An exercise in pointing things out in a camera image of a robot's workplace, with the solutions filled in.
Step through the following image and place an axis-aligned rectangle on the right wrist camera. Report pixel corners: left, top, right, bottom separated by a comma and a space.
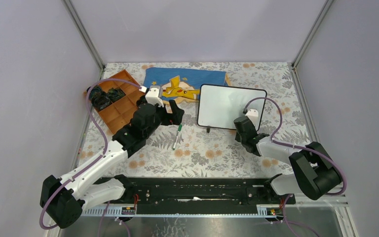
243, 109, 259, 122

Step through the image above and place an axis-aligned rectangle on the white whiteboard black frame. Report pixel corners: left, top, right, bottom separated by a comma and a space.
196, 84, 267, 130

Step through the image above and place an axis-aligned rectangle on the wooden compartment tray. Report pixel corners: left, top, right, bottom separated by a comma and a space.
97, 70, 144, 134

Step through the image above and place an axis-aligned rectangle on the dark rolled fabric back left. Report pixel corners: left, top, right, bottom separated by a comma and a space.
87, 85, 103, 100

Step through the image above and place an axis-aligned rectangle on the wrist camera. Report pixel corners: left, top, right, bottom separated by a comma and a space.
139, 85, 164, 107
243, 109, 259, 122

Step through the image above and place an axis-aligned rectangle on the blue Pikachu cloth bag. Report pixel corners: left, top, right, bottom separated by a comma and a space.
143, 67, 231, 104

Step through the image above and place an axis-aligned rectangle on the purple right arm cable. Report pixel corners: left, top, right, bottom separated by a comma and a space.
243, 96, 348, 196

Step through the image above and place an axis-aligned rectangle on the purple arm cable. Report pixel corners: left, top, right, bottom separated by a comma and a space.
39, 78, 142, 230
243, 96, 348, 196

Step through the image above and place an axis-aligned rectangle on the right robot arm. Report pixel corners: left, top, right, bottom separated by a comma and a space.
234, 116, 343, 203

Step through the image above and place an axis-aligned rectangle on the dark rolled fabric front left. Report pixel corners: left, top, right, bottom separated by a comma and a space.
91, 95, 112, 112

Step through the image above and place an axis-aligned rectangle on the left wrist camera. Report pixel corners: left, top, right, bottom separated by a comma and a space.
139, 85, 164, 107

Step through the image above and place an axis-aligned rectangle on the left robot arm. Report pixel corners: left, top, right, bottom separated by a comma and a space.
39, 100, 185, 230

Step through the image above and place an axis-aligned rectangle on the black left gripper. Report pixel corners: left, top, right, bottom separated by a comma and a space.
144, 100, 185, 140

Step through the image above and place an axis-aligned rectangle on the dark green rolled fabric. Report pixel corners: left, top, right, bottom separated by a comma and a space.
107, 87, 126, 103

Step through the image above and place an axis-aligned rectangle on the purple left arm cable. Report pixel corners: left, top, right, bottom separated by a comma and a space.
39, 78, 142, 230

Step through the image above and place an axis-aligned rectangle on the floral patterned tablecloth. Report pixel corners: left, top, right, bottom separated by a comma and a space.
76, 62, 319, 179

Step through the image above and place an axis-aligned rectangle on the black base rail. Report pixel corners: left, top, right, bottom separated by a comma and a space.
110, 175, 286, 215

